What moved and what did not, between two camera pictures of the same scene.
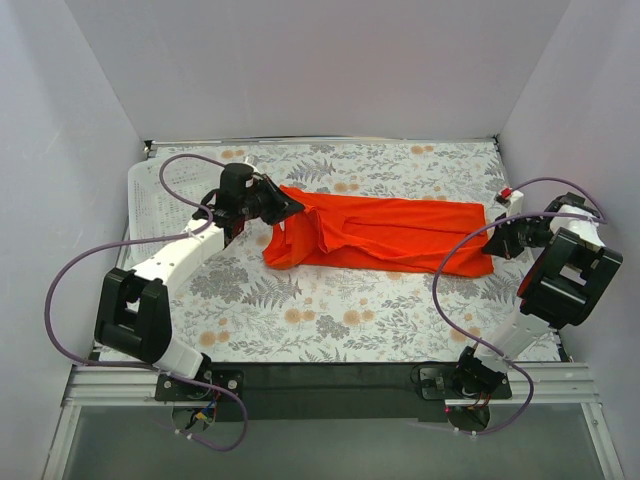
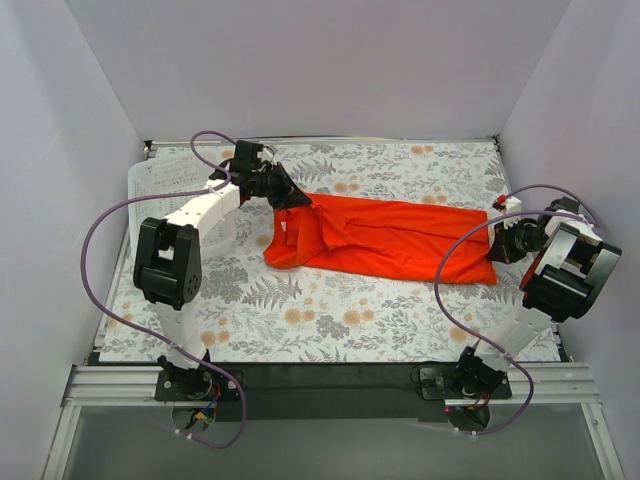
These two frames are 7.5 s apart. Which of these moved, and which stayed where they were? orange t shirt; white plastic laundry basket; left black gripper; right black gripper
Moved: left black gripper
Stayed: orange t shirt; right black gripper; white plastic laundry basket
